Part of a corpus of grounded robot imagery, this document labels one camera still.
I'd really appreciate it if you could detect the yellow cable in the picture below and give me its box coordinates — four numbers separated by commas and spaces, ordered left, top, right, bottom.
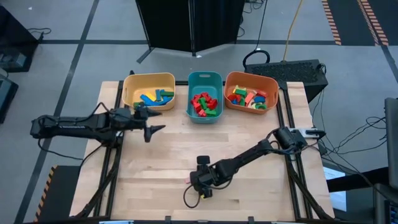
281, 0, 304, 62

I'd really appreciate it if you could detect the black metal table frame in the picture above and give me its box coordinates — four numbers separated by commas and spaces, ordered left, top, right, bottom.
70, 80, 335, 224

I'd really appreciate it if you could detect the orange plastic bin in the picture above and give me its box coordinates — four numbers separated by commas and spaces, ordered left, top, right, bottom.
223, 71, 280, 115

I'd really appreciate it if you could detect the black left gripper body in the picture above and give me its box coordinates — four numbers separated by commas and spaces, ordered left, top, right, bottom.
119, 105, 150, 132

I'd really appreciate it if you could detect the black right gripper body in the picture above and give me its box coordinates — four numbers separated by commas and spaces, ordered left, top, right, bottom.
189, 164, 225, 191

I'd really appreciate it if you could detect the black desk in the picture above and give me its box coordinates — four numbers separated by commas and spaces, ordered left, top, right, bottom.
325, 166, 398, 224

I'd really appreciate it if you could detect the black perforated computer case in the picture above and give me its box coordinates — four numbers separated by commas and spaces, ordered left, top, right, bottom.
244, 58, 329, 103

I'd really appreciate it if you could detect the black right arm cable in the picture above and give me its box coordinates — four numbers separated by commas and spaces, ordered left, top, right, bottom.
182, 184, 203, 209

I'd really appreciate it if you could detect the blue wooden plank block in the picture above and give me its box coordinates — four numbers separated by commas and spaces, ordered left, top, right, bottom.
155, 95, 174, 107
139, 94, 157, 107

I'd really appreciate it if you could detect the black looped cable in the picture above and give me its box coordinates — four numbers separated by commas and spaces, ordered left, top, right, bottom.
241, 0, 271, 72

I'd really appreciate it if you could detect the teal plastic bin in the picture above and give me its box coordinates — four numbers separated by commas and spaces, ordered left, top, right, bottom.
185, 71, 224, 124

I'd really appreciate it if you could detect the black hazard-striped floor mat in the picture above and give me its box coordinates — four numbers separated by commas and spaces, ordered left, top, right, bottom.
33, 165, 82, 223

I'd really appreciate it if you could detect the black equipment box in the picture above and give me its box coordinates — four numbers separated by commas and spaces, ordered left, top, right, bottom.
0, 73, 19, 124

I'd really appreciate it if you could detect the black floor cable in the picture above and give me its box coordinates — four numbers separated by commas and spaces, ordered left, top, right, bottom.
26, 27, 52, 42

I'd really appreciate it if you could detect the black folding partition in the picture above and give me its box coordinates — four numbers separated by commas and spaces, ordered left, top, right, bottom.
134, 0, 246, 65

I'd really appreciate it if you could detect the black cart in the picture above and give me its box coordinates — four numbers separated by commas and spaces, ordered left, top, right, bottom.
0, 5, 40, 74

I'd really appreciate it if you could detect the yellow plastic bin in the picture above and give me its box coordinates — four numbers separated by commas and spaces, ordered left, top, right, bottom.
121, 72, 177, 112

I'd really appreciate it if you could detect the white paper sheet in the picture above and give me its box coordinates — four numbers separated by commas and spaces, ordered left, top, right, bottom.
322, 166, 348, 213

